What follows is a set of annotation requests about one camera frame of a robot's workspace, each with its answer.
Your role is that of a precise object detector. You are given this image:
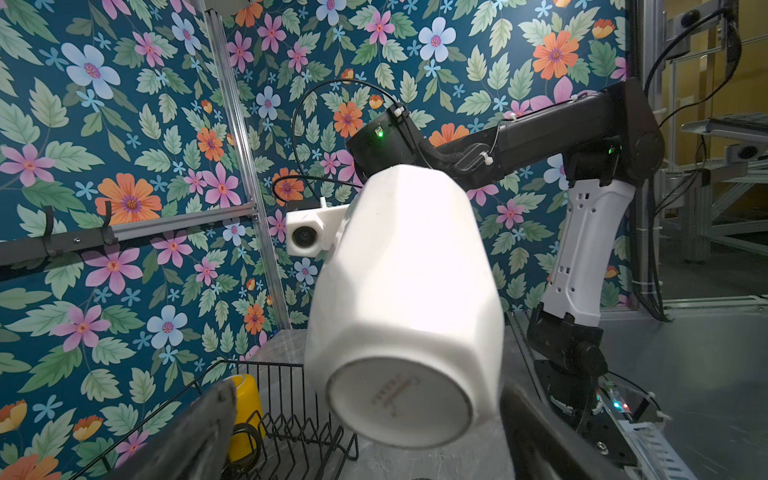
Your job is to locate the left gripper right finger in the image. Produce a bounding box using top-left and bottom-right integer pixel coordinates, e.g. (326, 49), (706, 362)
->
(499, 383), (627, 479)

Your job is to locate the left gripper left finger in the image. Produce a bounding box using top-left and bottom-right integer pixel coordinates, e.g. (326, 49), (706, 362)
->
(105, 380), (236, 480)

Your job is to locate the yellow mug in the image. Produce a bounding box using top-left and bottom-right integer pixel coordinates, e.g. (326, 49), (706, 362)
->
(229, 374), (266, 437)

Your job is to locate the cream white mug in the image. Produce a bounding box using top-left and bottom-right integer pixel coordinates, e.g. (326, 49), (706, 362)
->
(304, 165), (504, 449)

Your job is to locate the black mug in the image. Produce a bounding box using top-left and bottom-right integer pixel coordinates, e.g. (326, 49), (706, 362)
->
(222, 423), (264, 479)

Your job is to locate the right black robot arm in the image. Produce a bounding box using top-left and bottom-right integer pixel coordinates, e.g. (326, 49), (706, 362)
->
(346, 78), (664, 431)

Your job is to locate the white ventilation grille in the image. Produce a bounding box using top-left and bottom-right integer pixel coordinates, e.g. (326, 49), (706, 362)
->
(618, 420), (697, 480)

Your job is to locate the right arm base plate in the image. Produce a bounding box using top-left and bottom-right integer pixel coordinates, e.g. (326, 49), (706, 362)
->
(534, 360), (638, 468)

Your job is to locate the black wire dish rack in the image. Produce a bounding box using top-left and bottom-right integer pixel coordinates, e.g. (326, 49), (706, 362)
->
(74, 360), (360, 479)

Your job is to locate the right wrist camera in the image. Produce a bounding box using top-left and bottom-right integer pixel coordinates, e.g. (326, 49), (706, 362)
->
(286, 198), (349, 258)

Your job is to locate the black hook rail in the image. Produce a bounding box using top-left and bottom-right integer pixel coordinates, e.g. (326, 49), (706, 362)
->
(1, 202), (118, 267)

